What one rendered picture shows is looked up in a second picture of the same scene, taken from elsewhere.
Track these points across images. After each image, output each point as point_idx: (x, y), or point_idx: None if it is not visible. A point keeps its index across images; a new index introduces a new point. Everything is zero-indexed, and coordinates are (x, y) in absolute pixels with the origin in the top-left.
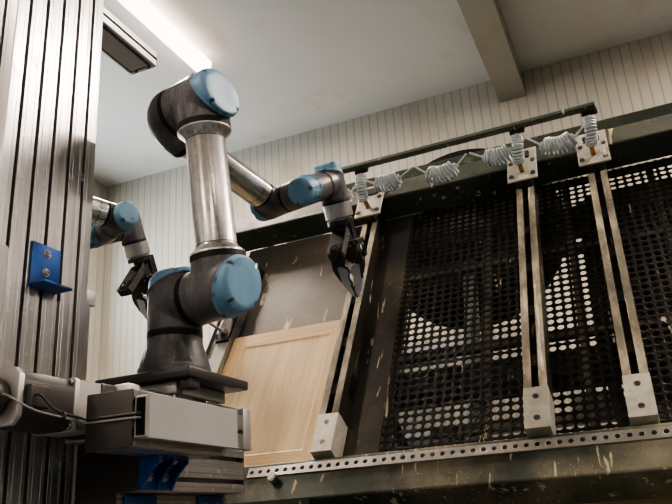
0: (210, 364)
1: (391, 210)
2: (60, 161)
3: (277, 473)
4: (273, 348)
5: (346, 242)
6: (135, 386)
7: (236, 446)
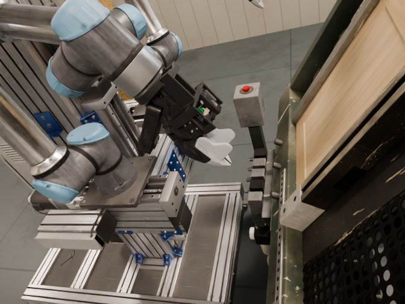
0: (355, 15)
1: None
2: (8, 63)
3: (279, 192)
4: (389, 32)
5: (147, 134)
6: (69, 204)
7: (100, 250)
